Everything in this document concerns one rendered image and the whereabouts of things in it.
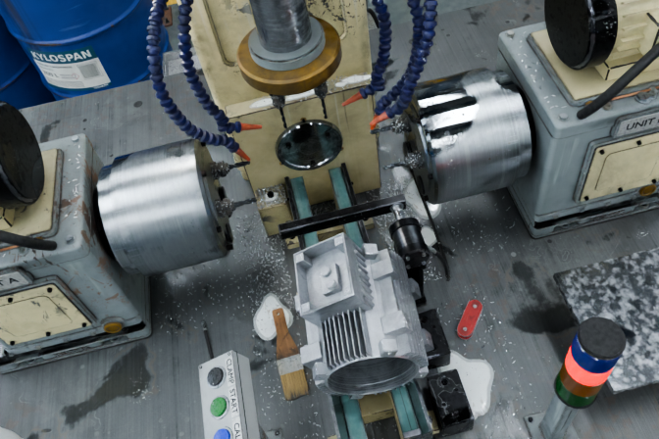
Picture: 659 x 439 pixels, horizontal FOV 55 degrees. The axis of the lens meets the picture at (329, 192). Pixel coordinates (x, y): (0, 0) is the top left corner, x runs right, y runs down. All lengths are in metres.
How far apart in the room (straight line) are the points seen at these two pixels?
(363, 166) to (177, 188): 0.47
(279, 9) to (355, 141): 0.48
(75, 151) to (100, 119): 0.62
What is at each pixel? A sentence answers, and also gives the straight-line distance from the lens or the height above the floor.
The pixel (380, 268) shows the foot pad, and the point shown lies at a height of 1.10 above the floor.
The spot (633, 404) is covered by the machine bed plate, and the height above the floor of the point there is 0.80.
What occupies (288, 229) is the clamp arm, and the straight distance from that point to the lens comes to 1.22.
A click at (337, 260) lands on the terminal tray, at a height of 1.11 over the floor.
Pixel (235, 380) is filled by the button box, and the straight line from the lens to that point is 1.05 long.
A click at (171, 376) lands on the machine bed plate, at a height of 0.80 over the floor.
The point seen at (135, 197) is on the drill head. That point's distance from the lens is 1.20.
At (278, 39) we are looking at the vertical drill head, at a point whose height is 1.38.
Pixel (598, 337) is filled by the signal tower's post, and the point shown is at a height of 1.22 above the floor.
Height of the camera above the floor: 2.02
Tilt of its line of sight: 52 degrees down
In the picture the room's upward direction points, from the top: 12 degrees counter-clockwise
